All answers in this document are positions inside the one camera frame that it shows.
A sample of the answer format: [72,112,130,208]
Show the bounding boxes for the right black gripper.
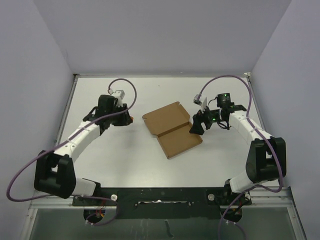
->
[190,103,224,135]

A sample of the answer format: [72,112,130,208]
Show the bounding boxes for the brown cardboard box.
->
[142,101,203,159]

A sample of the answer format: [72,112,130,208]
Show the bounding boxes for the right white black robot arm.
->
[189,93,287,205]

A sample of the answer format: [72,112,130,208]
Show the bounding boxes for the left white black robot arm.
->
[34,90,133,206]

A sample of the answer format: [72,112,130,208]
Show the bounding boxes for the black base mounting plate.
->
[72,185,252,220]

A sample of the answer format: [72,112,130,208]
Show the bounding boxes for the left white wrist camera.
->
[111,90,125,107]

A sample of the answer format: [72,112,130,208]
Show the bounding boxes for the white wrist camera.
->
[111,90,125,107]
[193,94,208,113]

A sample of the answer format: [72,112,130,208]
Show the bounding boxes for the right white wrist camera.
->
[193,94,208,113]

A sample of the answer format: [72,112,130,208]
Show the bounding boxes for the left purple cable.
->
[6,78,138,227]

